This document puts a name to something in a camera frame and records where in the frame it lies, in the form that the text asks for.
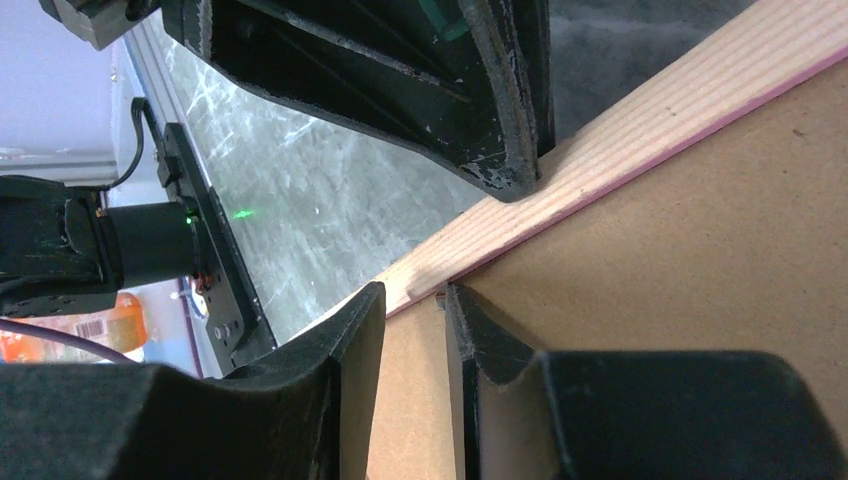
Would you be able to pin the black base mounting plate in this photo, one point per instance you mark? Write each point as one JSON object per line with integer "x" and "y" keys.
{"x": 237, "y": 326}

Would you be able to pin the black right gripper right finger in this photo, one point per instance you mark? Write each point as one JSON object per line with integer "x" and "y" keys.
{"x": 522, "y": 413}

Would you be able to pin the brown frame backing board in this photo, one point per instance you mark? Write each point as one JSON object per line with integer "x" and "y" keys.
{"x": 737, "y": 243}

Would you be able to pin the aluminium rail frame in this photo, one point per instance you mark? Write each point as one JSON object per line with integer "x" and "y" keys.
{"x": 64, "y": 105}

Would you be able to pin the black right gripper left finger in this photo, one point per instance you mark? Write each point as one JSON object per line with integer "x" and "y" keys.
{"x": 303, "y": 411}

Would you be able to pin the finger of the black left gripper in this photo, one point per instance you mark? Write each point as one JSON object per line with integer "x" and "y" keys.
{"x": 466, "y": 84}

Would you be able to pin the pink wooden picture frame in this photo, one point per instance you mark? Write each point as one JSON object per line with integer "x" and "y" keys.
{"x": 768, "y": 49}

